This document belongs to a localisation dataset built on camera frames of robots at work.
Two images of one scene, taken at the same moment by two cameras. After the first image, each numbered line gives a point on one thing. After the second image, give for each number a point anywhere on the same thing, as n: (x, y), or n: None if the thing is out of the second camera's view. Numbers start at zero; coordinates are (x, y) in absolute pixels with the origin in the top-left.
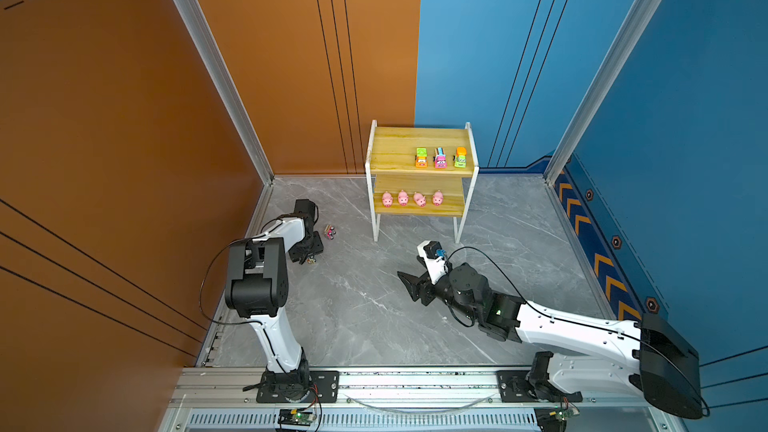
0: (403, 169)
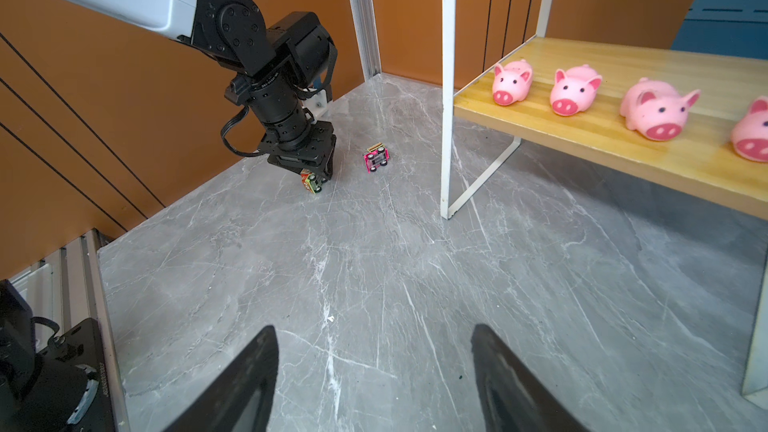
0: (690, 120)
